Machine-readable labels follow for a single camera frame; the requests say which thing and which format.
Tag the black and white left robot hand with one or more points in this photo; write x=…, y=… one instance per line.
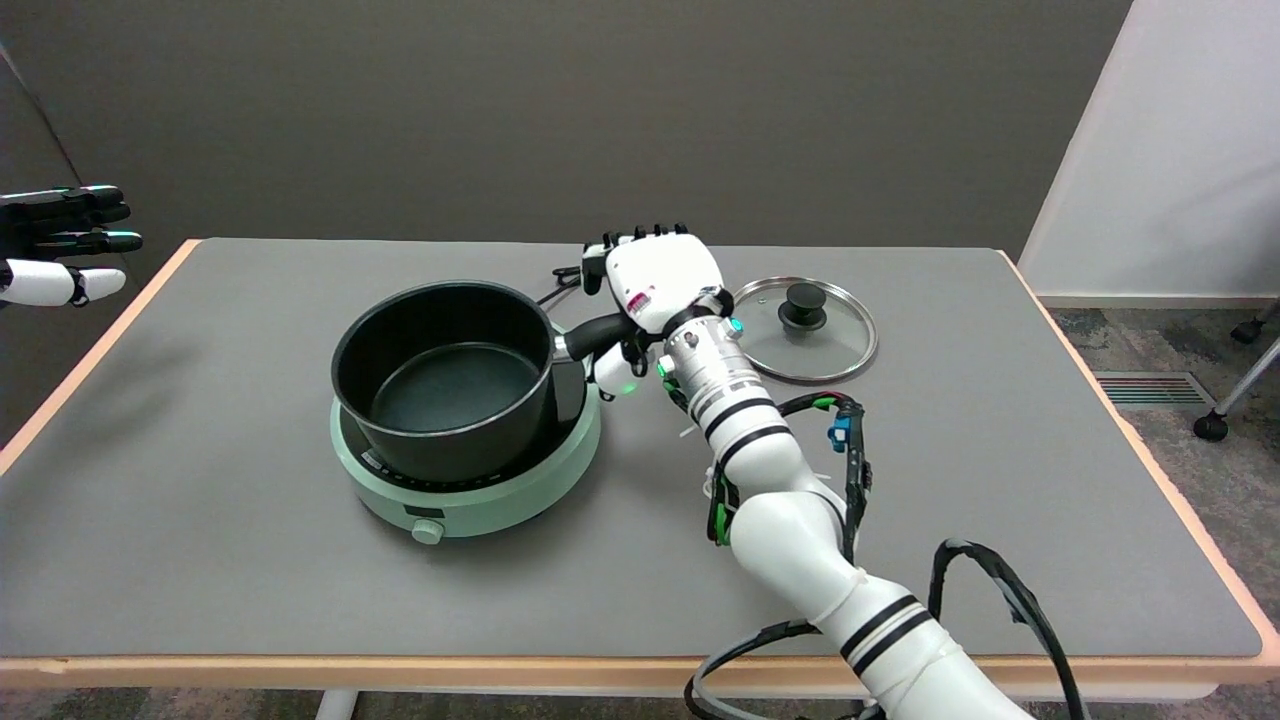
x=50, y=285

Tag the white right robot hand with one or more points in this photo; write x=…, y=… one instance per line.
x=665, y=280

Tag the black soup pot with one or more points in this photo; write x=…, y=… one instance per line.
x=440, y=440

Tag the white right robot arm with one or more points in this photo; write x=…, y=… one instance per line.
x=800, y=540

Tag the glass pot lid black knob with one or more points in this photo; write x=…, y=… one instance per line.
x=840, y=345

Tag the green round induction stove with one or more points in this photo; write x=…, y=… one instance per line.
x=500, y=505

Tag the grey table mat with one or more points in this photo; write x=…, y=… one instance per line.
x=200, y=500

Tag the metal floor vent grille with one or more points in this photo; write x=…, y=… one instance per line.
x=1150, y=390

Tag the white table leg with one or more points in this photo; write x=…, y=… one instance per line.
x=336, y=705

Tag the grey chair leg with caster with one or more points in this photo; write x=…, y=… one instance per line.
x=1213, y=427

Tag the black chair caster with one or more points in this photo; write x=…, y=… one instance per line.
x=1246, y=330

